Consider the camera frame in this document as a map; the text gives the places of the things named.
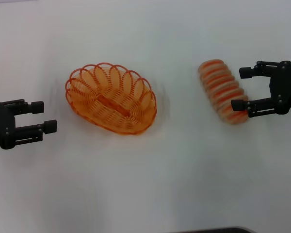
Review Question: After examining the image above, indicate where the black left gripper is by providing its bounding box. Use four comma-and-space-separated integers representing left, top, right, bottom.
0, 99, 58, 150

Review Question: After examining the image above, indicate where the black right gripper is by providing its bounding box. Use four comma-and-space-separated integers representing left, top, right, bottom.
230, 60, 291, 118

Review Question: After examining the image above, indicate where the orange striped bread loaf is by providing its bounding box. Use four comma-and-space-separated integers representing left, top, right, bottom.
197, 59, 249, 126

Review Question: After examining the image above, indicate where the orange wire basket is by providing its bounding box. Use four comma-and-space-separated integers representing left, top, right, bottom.
65, 62, 158, 134

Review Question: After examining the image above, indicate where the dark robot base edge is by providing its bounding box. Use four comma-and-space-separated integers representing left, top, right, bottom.
181, 227, 254, 233

